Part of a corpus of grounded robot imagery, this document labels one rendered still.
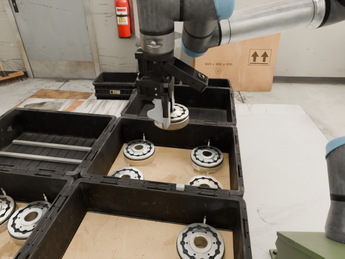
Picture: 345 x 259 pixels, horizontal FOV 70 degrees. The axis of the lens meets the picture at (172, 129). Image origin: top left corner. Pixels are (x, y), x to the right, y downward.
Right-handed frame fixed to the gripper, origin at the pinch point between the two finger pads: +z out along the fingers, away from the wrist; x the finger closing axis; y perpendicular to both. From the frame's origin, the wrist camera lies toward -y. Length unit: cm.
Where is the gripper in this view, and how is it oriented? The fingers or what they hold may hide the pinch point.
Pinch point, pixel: (169, 119)
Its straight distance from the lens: 68.4
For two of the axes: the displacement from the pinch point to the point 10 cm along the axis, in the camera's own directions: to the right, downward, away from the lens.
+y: -9.9, -0.9, 1.3
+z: 0.2, 7.6, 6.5
